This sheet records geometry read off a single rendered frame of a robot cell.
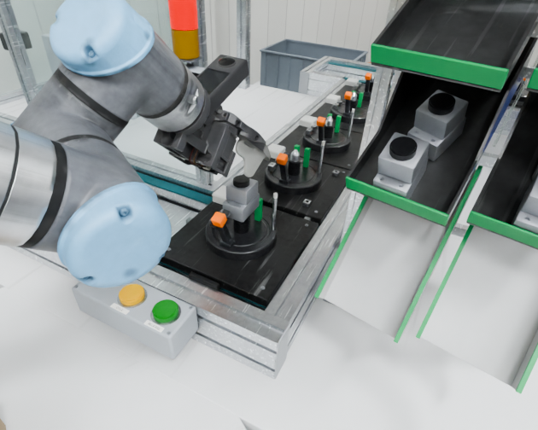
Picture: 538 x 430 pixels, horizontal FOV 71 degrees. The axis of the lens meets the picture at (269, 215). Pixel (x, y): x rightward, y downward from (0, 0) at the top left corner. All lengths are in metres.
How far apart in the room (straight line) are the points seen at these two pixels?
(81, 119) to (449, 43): 0.37
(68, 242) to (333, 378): 0.53
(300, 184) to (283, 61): 1.83
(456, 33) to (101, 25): 0.35
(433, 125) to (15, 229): 0.45
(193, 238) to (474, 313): 0.49
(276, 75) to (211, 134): 2.18
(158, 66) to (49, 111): 0.10
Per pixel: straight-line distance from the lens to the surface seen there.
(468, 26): 0.50
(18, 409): 0.75
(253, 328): 0.62
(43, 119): 0.38
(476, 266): 0.63
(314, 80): 1.85
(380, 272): 0.61
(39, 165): 0.26
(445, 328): 0.62
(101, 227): 0.26
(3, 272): 0.98
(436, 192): 0.51
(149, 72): 0.38
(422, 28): 0.50
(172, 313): 0.63
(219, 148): 0.51
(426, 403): 0.73
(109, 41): 0.35
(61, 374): 0.76
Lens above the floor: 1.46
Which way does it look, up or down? 37 degrees down
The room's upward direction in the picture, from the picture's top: 3 degrees clockwise
